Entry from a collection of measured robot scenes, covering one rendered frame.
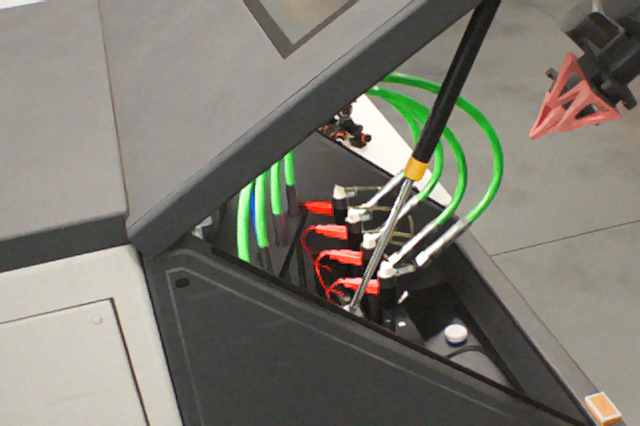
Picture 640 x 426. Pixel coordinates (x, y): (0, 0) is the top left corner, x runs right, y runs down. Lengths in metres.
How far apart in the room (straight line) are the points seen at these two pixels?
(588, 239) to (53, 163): 2.74
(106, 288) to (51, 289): 0.05
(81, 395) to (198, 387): 0.11
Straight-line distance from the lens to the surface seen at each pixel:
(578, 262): 3.23
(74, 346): 0.77
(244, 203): 1.11
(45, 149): 0.84
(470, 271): 1.57
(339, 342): 0.82
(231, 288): 0.76
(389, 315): 1.27
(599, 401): 1.27
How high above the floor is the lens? 1.84
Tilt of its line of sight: 31 degrees down
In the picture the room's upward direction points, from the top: 6 degrees counter-clockwise
